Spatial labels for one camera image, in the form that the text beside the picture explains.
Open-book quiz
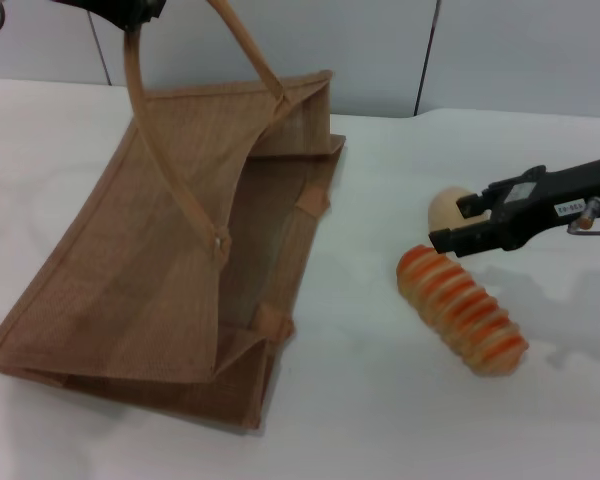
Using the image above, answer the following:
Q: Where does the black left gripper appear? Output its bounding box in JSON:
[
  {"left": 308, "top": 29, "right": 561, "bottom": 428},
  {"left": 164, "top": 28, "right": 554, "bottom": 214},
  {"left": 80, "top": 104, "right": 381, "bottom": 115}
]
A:
[{"left": 54, "top": 0, "right": 166, "bottom": 32}]

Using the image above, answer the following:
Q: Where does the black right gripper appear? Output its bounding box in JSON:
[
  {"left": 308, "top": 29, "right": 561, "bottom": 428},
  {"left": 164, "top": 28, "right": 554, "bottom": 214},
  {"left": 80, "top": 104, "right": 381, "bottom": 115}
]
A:
[{"left": 428, "top": 154, "right": 600, "bottom": 259}]

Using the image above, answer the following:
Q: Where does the round pale egg yolk pastry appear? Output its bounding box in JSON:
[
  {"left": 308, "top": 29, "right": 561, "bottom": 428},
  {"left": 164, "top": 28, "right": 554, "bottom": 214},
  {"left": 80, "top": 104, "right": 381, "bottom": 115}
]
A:
[{"left": 428, "top": 185, "right": 491, "bottom": 234}]

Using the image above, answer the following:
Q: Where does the orange striped bread loaf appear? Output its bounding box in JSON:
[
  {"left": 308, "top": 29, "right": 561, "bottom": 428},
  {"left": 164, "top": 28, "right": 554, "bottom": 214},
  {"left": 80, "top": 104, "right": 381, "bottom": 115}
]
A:
[{"left": 396, "top": 243, "right": 530, "bottom": 379}]

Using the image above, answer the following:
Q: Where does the brown jute tote bag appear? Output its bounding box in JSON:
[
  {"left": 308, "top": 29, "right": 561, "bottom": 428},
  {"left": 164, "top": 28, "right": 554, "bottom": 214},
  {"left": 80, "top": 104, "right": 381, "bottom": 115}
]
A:
[{"left": 0, "top": 0, "right": 349, "bottom": 434}]

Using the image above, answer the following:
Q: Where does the dark vertical wall strip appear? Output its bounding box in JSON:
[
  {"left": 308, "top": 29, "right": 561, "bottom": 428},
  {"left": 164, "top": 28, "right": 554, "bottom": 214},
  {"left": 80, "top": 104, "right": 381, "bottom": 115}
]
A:
[
  {"left": 87, "top": 9, "right": 112, "bottom": 86},
  {"left": 412, "top": 0, "right": 444, "bottom": 117}
]

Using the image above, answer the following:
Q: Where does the right arm cable with plug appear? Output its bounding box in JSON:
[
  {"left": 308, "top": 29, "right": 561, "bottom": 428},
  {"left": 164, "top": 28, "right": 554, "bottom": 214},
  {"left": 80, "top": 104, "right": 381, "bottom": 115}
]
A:
[{"left": 567, "top": 197, "right": 600, "bottom": 236}]

